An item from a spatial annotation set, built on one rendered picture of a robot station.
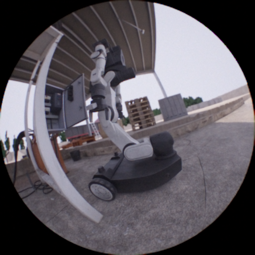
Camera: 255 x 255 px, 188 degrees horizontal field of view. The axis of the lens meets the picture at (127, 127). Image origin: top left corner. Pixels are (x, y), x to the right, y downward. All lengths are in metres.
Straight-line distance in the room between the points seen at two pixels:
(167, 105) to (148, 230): 3.12
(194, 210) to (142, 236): 0.26
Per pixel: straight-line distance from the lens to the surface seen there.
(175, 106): 3.13
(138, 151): 0.53
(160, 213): 0.49
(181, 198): 0.54
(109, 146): 1.94
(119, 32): 4.92
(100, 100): 0.44
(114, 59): 0.84
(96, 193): 0.64
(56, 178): 0.40
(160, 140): 0.56
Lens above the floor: 0.45
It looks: 2 degrees up
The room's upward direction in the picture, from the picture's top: 16 degrees counter-clockwise
